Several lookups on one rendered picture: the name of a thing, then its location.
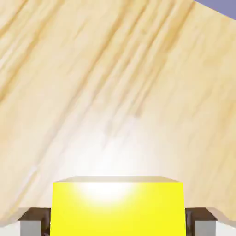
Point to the small yellow cube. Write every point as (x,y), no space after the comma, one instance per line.
(118,212)

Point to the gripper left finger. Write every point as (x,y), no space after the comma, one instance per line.
(35,219)

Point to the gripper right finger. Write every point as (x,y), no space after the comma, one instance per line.
(201,219)

